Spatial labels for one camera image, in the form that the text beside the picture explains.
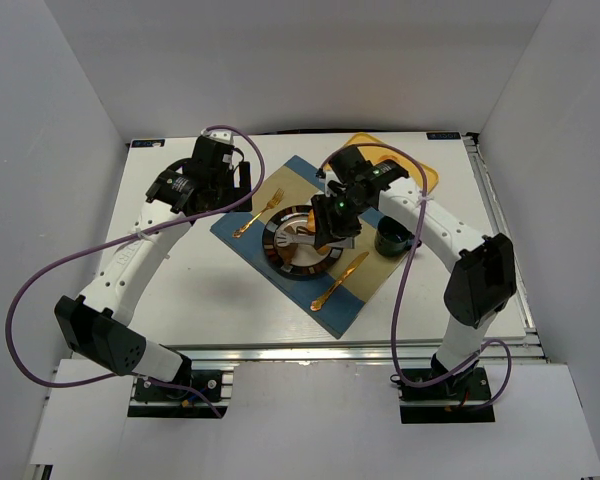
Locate black rimmed beige plate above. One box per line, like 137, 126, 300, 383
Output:
262, 205, 343, 280

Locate gold knife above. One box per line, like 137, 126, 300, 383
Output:
310, 251, 369, 312

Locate small striped croissant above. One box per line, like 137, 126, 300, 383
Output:
304, 209, 330, 255

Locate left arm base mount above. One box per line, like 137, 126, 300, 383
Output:
127, 369, 229, 419

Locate metal bread tongs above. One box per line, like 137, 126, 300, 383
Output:
274, 227, 355, 250

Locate gold fork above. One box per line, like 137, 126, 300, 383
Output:
232, 188, 284, 238

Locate aluminium table frame rail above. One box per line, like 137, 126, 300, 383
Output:
99, 130, 546, 364

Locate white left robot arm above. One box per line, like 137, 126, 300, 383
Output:
54, 129, 251, 385

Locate dark green mug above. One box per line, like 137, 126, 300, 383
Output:
374, 216, 422, 258

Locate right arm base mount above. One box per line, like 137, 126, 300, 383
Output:
390, 367, 496, 425

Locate blue beige checked placemat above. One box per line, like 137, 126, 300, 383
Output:
210, 156, 401, 339

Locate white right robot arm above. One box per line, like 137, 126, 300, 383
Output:
311, 145, 517, 386

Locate chocolate croissant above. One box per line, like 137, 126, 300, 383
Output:
275, 226, 310, 265

